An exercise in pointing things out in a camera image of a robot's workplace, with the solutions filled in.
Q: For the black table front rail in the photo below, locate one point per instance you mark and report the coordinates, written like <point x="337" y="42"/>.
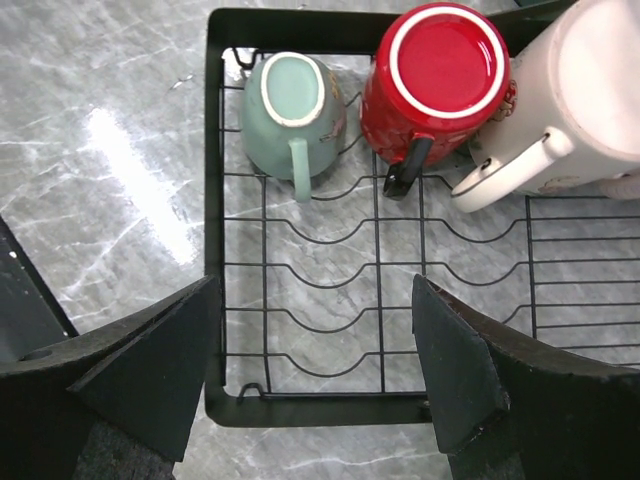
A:
<point x="31" y="317"/>

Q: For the white mug green inside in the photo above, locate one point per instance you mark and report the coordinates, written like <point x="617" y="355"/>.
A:
<point x="574" y="118"/>

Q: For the black wire dish rack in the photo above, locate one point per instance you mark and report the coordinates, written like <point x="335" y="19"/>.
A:
<point x="316" y="324"/>

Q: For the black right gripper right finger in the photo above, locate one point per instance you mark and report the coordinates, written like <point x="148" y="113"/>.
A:
<point x="507" y="406"/>

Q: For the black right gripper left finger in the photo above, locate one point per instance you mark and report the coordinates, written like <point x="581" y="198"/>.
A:
<point x="115" y="403"/>

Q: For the teal cup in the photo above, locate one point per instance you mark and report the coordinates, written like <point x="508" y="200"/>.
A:
<point x="293" y="119"/>

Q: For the red mug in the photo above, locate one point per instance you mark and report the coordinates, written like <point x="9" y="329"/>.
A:
<point x="439" y="73"/>

